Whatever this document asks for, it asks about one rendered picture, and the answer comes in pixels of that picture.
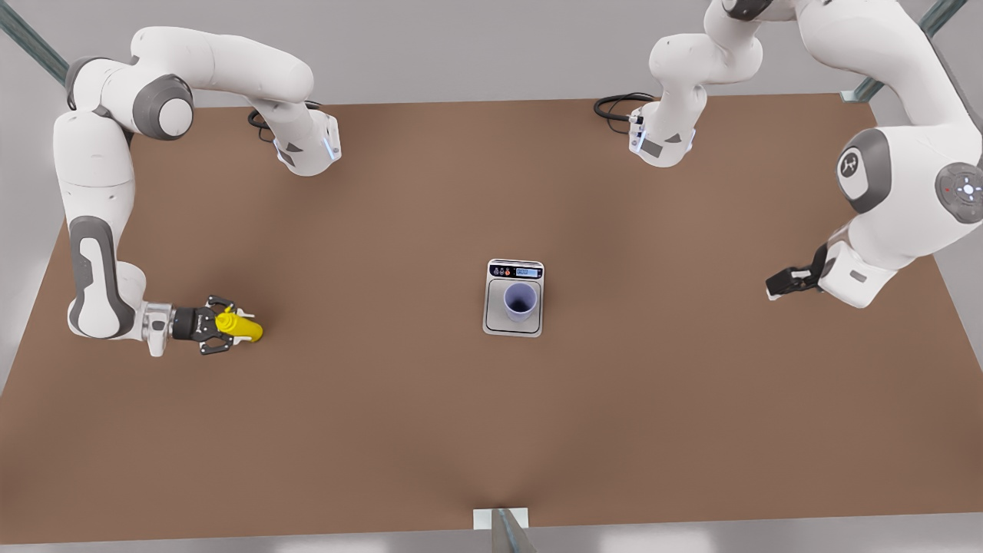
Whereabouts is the black cable loop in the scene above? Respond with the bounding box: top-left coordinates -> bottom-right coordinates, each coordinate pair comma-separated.
247,100 -> 324,144
594,93 -> 658,136

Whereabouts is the silver frame post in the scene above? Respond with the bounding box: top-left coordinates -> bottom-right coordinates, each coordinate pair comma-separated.
0,4 -> 71,86
472,507 -> 539,553
840,0 -> 970,104

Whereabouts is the lilac plastic cup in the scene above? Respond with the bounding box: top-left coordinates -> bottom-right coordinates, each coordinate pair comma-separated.
503,283 -> 538,323

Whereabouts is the grey digital kitchen scale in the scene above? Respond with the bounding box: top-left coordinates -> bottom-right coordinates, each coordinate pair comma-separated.
482,259 -> 545,338

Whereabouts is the yellow sauce bottle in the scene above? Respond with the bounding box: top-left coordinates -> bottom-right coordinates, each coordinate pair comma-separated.
215,306 -> 264,344

